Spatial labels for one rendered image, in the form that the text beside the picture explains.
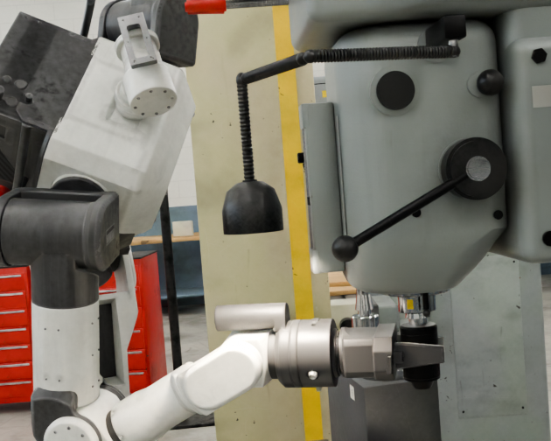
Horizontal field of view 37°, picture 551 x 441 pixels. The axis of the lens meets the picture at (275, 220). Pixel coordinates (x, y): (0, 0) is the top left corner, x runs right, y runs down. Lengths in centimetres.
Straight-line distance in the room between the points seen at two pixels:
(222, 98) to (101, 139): 159
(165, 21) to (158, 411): 61
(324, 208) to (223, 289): 178
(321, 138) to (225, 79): 177
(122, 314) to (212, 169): 129
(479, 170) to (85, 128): 56
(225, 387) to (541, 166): 47
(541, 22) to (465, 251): 27
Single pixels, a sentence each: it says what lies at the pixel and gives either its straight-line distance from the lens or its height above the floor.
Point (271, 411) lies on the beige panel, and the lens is 287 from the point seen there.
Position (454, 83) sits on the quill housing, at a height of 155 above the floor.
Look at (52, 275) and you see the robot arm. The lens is 112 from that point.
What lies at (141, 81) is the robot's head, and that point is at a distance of 114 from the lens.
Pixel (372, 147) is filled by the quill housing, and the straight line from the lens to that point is 96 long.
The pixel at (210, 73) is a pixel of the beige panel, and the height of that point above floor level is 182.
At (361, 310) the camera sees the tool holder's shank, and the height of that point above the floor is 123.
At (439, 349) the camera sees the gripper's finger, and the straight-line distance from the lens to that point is 105.
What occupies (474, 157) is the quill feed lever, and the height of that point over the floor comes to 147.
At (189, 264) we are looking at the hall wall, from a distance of 1008.
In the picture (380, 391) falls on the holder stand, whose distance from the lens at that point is 129.
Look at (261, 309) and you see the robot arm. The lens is 108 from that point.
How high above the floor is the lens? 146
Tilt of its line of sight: 3 degrees down
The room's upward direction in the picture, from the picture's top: 4 degrees counter-clockwise
